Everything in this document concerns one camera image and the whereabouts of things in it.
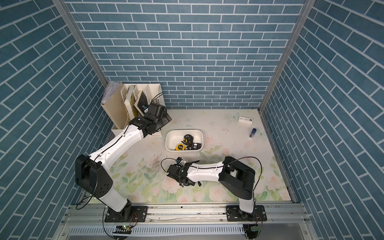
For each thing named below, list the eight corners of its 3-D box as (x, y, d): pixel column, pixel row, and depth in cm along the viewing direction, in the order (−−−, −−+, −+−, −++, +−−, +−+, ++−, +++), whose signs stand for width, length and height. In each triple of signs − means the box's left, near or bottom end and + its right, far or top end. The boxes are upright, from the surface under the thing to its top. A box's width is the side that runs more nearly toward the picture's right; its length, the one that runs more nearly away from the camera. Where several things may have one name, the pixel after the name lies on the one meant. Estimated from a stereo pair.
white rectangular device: (238, 122, 117) (238, 119, 114) (238, 118, 119) (239, 116, 116) (251, 124, 115) (252, 121, 113) (251, 120, 118) (252, 118, 115)
